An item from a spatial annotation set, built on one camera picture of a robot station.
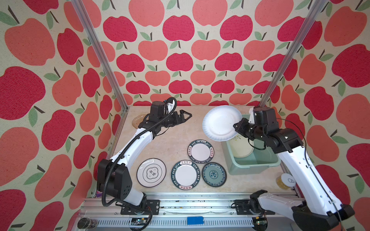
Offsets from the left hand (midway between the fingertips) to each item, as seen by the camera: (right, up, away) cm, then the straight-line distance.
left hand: (188, 120), depth 76 cm
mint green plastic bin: (+44, -26, +12) cm, 53 cm away
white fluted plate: (+16, -2, 0) cm, 16 cm away
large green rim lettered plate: (-2, -33, +7) cm, 33 cm away
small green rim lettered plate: (+9, -22, +21) cm, 32 cm away
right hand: (+22, -4, -8) cm, 24 cm away
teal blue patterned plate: (+16, -33, +10) cm, 38 cm away
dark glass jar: (-46, -45, -14) cm, 66 cm away
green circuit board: (-27, -52, -5) cm, 58 cm away
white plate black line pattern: (-23, -32, +10) cm, 41 cm away
